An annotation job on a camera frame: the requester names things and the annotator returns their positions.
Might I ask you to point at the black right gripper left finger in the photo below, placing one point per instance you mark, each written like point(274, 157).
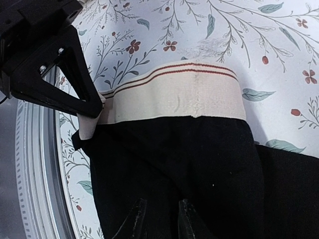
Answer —
point(133, 226)

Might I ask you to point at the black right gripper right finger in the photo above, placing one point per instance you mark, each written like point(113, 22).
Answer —
point(190, 224)

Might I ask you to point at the front aluminium rail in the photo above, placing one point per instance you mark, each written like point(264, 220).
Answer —
point(39, 185)

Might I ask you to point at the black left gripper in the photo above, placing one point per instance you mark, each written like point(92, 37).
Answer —
point(41, 57)

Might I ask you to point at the floral patterned table mat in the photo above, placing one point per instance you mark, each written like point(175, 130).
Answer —
point(271, 45)

